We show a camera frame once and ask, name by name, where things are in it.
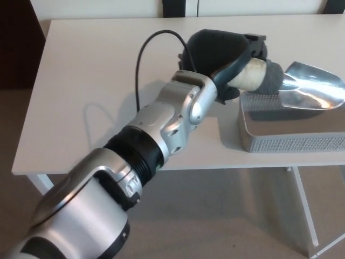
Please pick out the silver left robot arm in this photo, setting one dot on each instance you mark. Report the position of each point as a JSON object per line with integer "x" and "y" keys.
{"x": 161, "y": 121}

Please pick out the grey perforated plastic container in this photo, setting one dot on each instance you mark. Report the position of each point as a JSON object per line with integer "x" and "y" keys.
{"x": 269, "y": 140}

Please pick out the black bracket on cabinet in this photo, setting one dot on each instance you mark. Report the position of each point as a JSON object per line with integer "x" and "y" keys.
{"x": 334, "y": 6}
{"x": 173, "y": 8}

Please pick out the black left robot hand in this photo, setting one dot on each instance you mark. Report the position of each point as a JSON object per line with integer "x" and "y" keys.
{"x": 213, "y": 51}

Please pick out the white cabinet row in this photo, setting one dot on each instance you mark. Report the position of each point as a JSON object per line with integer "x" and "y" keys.
{"x": 107, "y": 8}

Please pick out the dark brown cabinet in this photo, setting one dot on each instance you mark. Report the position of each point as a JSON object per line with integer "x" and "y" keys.
{"x": 19, "y": 43}

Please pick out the white metal-frame desk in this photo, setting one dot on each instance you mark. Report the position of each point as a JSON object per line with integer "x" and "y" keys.
{"x": 81, "y": 81}

